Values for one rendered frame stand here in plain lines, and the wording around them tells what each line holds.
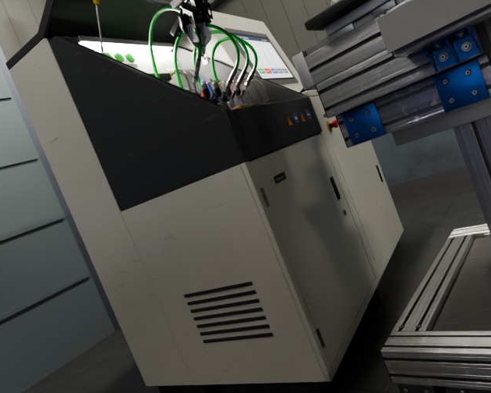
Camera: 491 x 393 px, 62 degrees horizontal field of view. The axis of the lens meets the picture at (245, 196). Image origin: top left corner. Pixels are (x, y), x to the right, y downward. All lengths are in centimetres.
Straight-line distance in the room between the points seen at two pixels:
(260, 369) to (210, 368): 22
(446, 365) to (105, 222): 121
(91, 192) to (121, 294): 42
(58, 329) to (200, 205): 195
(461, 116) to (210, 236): 79
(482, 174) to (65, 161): 142
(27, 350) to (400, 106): 261
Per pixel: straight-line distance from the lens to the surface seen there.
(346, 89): 104
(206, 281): 142
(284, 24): 418
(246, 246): 127
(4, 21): 366
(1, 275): 298
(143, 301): 167
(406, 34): 86
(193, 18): 139
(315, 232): 146
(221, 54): 203
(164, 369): 179
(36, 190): 314
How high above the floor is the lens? 79
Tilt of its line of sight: 4 degrees down
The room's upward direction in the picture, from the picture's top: 22 degrees counter-clockwise
